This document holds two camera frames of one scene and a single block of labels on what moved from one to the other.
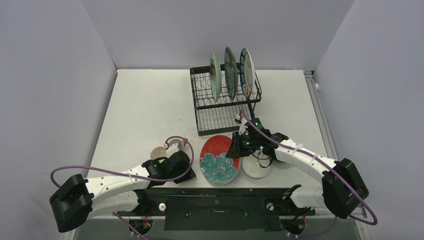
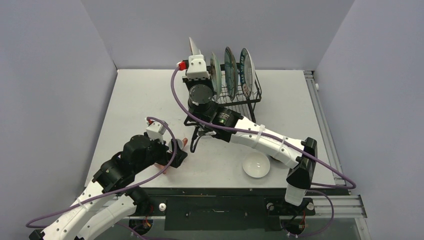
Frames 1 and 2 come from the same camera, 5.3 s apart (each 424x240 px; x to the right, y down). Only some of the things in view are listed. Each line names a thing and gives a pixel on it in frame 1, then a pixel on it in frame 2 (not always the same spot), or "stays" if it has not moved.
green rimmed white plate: (247, 72) stays
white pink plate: (217, 169) → (195, 50)
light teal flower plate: (215, 77) stays
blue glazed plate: (231, 72) stays
